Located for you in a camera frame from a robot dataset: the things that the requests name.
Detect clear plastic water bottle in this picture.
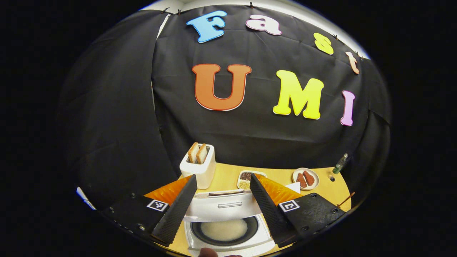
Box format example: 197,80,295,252
332,153,349,175

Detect white divided grain dish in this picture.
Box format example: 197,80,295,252
237,171,267,190

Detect white round plate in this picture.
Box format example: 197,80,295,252
292,168,320,191

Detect black backdrop cloth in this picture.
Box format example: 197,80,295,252
57,4,391,211

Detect white rice portion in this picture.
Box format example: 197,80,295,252
200,218,248,242

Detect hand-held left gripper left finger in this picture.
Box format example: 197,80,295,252
102,174,198,247

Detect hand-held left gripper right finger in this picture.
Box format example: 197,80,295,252
249,173,346,248

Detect white side table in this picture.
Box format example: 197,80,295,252
76,186,96,210

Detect white toaster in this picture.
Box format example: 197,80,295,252
179,144,217,190

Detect toast slice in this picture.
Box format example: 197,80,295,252
196,143,208,165
187,142,200,164

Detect white rice cooker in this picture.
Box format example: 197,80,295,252
183,181,301,257

